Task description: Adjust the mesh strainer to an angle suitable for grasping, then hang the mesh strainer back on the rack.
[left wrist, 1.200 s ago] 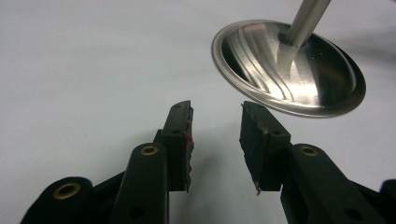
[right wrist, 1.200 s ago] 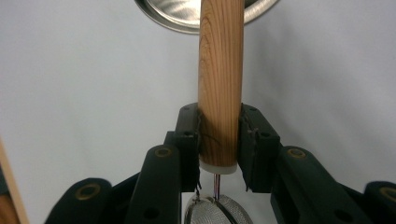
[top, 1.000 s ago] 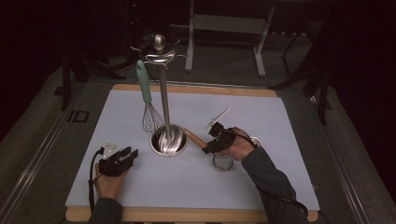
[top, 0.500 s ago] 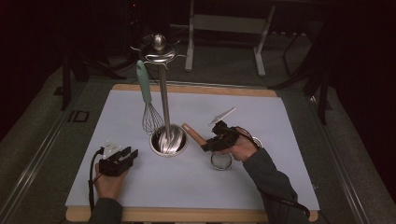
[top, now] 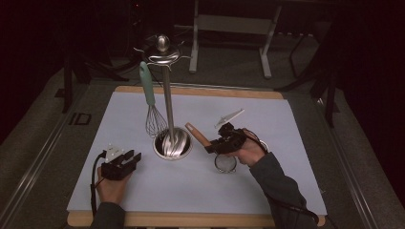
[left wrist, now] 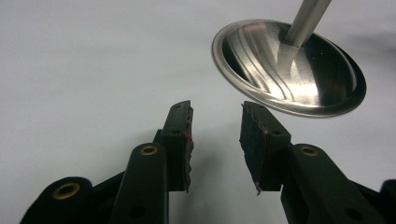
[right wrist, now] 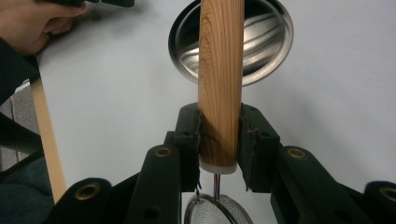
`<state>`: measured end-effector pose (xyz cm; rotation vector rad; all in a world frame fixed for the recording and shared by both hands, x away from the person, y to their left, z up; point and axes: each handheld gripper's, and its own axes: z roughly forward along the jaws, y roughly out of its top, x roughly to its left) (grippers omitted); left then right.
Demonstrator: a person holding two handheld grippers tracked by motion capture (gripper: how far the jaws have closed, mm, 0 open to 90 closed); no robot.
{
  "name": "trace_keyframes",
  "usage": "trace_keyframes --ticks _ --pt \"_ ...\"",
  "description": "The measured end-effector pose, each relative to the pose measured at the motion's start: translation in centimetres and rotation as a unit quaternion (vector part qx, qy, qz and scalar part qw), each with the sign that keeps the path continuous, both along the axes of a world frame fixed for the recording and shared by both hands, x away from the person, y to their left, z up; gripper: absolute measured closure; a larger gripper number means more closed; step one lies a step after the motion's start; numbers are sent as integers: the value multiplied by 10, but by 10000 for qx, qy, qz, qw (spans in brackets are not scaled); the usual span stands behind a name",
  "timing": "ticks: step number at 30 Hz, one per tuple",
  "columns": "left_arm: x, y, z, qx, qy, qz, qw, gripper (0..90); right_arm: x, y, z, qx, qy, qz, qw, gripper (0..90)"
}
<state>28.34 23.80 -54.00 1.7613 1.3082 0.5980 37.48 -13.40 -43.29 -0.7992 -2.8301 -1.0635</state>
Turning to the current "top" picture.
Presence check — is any black metal stand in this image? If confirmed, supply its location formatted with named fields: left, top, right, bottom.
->
left=61, top=47, right=131, bottom=115
left=274, top=18, right=341, bottom=129

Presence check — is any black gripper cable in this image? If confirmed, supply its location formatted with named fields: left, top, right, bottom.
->
left=243, top=128, right=321, bottom=225
left=90, top=151, right=107, bottom=218

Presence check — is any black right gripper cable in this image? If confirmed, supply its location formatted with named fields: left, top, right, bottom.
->
left=243, top=128, right=321, bottom=225

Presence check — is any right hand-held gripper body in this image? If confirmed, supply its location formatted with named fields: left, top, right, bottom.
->
left=213, top=108, right=248, bottom=156

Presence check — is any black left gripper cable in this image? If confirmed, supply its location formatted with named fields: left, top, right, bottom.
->
left=90, top=151, right=107, bottom=218

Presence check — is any white paper sheet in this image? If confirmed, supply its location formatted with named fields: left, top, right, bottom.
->
left=66, top=91, right=329, bottom=217

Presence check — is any whisk with mint green handle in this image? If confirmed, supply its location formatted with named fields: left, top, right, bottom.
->
left=139, top=60, right=169, bottom=139

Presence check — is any steel utensil stand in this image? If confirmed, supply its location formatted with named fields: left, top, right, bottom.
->
left=133, top=33, right=194, bottom=161

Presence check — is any person's right hand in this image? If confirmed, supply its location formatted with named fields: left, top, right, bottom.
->
left=226, top=128, right=269, bottom=168

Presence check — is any grey metal frame stand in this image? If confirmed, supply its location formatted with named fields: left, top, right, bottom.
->
left=188, top=0, right=283, bottom=80

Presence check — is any small mesh strainer wooden handle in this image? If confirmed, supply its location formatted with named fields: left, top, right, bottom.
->
left=184, top=122, right=239, bottom=175

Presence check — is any person's left hand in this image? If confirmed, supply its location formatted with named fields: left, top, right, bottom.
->
left=96, top=166, right=134, bottom=205

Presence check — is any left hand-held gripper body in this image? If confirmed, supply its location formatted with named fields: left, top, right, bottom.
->
left=100, top=144, right=138, bottom=181

